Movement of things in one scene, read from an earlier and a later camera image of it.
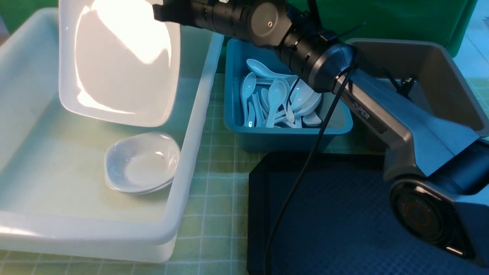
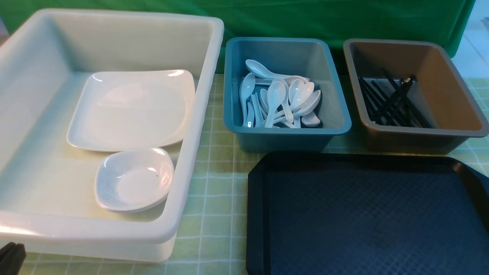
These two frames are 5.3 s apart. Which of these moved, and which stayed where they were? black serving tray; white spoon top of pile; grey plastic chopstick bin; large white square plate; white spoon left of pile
Moved: large white square plate
Stayed: black serving tray; white spoon top of pile; grey plastic chopstick bin; white spoon left of pile
